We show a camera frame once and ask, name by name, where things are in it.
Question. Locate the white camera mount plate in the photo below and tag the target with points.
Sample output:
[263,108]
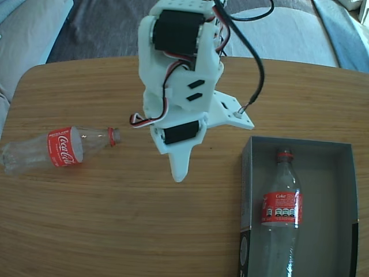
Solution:
[227,118]

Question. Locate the grey cardboard box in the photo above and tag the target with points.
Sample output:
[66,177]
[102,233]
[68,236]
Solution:
[325,187]

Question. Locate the clear bottle nutrition panel label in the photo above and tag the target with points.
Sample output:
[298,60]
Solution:
[284,207]

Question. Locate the light grey sofa cushion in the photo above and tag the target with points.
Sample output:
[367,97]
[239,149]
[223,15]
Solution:
[23,43]

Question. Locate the grey patterned rug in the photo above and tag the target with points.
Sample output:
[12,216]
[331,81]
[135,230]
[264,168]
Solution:
[101,29]

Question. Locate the clear bottle script logo label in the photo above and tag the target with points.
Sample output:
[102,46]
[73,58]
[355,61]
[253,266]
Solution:
[63,148]

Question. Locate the blue grey blanket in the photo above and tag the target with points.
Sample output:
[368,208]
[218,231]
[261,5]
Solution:
[343,34]

